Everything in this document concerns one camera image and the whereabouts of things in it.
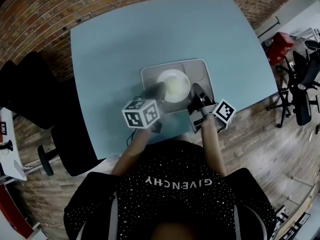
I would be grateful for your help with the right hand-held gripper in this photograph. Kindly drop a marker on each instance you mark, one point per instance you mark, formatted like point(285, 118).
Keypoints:
point(225, 111)

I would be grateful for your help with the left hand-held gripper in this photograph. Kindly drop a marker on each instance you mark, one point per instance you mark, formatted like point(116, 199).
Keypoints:
point(140, 114)

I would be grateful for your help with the grey rectangular tray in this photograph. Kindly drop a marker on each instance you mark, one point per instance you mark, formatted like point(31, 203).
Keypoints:
point(200, 71)

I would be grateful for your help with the white round plate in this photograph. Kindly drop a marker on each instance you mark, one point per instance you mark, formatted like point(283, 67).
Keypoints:
point(180, 96)

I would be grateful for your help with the person's right forearm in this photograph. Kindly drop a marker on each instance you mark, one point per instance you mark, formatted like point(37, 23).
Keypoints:
point(212, 149)

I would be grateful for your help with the person's left forearm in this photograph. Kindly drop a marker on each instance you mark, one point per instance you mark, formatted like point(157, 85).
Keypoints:
point(135, 151)

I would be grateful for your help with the light blue table white legs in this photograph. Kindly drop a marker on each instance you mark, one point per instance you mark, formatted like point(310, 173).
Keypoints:
point(112, 59)

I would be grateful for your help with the red box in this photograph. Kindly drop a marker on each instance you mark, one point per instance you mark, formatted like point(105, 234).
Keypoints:
point(280, 49)

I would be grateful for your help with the black office chair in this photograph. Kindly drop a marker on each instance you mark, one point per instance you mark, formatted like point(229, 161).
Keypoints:
point(32, 96)
point(313, 45)
point(302, 94)

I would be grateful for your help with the person's black dotted shirt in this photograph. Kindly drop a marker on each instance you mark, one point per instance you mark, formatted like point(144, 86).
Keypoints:
point(175, 204)

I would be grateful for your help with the small grey card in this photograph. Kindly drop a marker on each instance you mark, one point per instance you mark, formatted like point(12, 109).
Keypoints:
point(19, 167)

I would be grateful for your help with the black-and-white printed card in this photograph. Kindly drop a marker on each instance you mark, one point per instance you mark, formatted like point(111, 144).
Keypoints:
point(3, 128)

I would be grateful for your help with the small black stand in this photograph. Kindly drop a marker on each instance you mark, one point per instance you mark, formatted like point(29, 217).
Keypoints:
point(7, 146)

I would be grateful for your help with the white desk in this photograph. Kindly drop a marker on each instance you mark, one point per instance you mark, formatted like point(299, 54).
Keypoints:
point(10, 164)

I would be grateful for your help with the white metal rack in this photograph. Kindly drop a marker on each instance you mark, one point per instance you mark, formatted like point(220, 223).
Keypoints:
point(297, 224)

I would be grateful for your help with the red cabinet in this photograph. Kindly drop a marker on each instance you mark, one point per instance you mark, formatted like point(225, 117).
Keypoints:
point(12, 209)

